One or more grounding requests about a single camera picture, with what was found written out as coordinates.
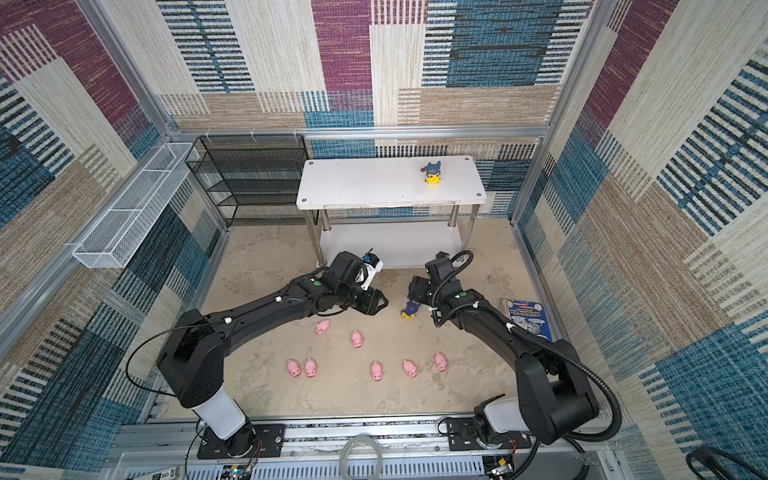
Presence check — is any white two-tier shelf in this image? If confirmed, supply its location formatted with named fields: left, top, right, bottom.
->
left=296, top=155, right=487, bottom=269

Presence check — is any clear tubing coil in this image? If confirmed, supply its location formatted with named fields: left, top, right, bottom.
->
left=339, top=434, right=384, bottom=480

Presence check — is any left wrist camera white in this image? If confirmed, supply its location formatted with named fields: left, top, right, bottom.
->
left=356, top=249, right=383, bottom=291

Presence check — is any black wire mesh rack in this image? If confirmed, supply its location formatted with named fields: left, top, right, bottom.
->
left=185, top=134, right=309, bottom=227

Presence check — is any blue yellow toy figure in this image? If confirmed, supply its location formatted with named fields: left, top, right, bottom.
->
left=421, top=161, right=441, bottom=185

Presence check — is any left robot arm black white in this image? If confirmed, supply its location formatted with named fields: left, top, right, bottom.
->
left=156, top=251, right=388, bottom=458

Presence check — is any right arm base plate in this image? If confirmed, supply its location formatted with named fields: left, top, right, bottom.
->
left=436, top=417, right=533, bottom=451

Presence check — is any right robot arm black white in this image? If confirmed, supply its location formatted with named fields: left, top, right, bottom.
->
left=408, top=250, right=623, bottom=444

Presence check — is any white wire mesh basket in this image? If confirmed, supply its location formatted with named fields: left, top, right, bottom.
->
left=73, top=142, right=192, bottom=269

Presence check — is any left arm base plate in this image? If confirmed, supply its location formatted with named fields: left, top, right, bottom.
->
left=196, top=423, right=285, bottom=460

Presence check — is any purple yellow toy figure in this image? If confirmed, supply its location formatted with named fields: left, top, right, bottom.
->
left=401, top=300, right=421, bottom=319

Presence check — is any blue picture book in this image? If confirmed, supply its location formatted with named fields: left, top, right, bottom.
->
left=502, top=299, right=553, bottom=341

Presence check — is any pink pig toy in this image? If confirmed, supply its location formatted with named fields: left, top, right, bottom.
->
left=351, top=330, right=364, bottom=349
left=315, top=319, right=331, bottom=335
left=304, top=358, right=318, bottom=378
left=402, top=359, right=419, bottom=378
left=371, top=361, right=384, bottom=382
left=434, top=352, right=448, bottom=372
left=286, top=359, right=302, bottom=378

